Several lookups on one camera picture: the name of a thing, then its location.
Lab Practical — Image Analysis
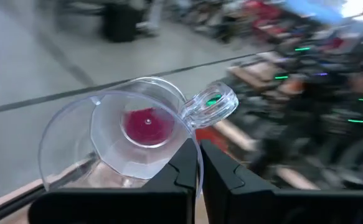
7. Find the black aluminium table frame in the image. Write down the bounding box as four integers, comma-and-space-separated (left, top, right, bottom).
0, 183, 48, 224

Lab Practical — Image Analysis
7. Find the clear plastic mug with handle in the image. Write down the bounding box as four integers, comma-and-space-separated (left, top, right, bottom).
38, 76, 240, 200

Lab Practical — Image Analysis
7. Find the wooden background table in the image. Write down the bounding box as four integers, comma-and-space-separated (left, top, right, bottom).
227, 58, 297, 93

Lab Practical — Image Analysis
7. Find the black background box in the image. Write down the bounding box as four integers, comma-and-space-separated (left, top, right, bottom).
100, 0, 138, 44

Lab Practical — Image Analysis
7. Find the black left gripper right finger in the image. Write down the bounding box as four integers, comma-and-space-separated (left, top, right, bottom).
200, 139, 363, 224

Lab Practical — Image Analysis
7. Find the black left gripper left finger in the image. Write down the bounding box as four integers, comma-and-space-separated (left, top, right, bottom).
28, 139, 199, 224

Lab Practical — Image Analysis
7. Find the pink plastic cup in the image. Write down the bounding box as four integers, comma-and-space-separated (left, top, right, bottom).
123, 107, 176, 147

